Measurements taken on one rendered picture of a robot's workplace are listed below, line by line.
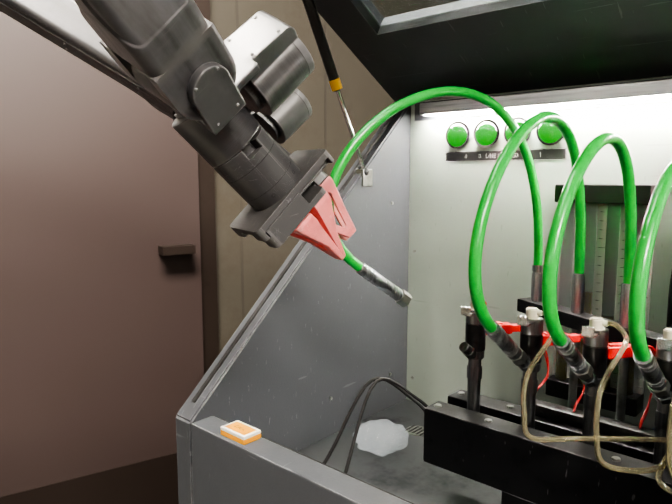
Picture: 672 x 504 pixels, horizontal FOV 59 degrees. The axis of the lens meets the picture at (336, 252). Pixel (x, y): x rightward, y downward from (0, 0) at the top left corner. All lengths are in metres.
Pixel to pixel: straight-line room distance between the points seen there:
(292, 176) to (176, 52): 0.16
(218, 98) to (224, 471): 0.56
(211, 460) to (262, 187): 0.48
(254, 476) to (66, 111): 1.62
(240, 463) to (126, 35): 0.58
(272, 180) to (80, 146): 1.71
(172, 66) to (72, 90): 1.79
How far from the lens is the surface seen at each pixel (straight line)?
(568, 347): 0.68
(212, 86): 0.45
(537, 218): 0.99
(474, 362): 0.85
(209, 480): 0.91
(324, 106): 2.61
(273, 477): 0.79
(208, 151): 0.51
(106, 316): 2.26
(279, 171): 0.52
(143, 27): 0.41
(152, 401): 2.39
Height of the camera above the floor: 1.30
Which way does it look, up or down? 7 degrees down
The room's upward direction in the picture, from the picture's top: straight up
